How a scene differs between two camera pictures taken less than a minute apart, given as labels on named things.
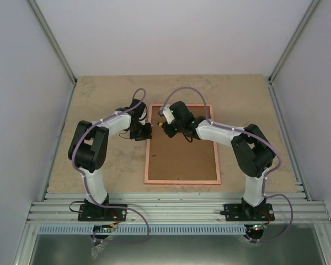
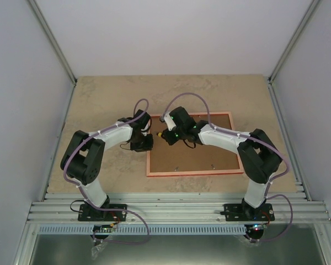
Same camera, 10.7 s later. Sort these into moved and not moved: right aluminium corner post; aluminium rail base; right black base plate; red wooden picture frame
Moved: red wooden picture frame
Not moved: right aluminium corner post; right black base plate; aluminium rail base
